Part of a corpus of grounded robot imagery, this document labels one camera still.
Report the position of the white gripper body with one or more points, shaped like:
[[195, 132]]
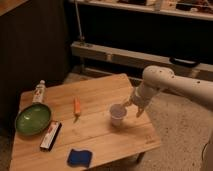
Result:
[[141, 96]]

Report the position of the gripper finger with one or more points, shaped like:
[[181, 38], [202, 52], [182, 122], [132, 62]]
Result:
[[126, 103], [139, 112]]

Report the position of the white ceramic cup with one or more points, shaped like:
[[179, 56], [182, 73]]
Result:
[[117, 114]]

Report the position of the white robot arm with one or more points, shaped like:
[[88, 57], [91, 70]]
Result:
[[157, 79]]

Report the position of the green ceramic bowl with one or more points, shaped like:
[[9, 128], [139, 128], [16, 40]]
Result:
[[33, 119]]

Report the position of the grey long case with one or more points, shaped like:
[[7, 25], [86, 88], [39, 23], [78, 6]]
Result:
[[138, 59]]

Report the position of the orange carrot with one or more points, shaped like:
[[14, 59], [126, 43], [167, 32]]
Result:
[[77, 109]]

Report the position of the blue sponge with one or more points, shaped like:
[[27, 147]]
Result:
[[79, 158]]

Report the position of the metal pole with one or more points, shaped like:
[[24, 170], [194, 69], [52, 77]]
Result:
[[81, 37]]

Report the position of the white plastic bottle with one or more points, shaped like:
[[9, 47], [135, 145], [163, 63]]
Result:
[[38, 96]]

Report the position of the wooden shelf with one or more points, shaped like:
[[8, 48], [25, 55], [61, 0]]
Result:
[[140, 8]]

